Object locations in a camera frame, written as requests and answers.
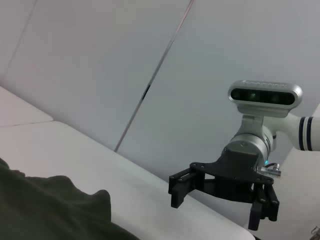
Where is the dark green shirt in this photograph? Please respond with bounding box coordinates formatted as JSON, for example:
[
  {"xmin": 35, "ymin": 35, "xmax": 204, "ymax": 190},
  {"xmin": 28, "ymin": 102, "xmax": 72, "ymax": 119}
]
[{"xmin": 0, "ymin": 157, "xmax": 141, "ymax": 240}]

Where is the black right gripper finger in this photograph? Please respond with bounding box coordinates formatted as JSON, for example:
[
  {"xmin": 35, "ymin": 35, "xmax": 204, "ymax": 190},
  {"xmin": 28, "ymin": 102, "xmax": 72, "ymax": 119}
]
[
  {"xmin": 248, "ymin": 183, "xmax": 280, "ymax": 231},
  {"xmin": 168, "ymin": 166, "xmax": 206, "ymax": 209}
]

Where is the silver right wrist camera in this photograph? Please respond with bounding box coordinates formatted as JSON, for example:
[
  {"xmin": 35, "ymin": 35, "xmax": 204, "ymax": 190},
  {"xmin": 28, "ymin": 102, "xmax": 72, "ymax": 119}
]
[{"xmin": 227, "ymin": 79, "xmax": 303, "ymax": 137}]

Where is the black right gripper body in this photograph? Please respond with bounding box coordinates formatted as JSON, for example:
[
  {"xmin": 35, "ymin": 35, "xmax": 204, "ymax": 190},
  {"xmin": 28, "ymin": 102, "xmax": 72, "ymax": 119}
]
[{"xmin": 189, "ymin": 141, "xmax": 275, "ymax": 204}]

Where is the right wrist cable with connector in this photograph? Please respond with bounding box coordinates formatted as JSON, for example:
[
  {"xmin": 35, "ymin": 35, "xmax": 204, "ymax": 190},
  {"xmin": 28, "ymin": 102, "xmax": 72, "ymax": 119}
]
[{"xmin": 255, "ymin": 161, "xmax": 282, "ymax": 179}]

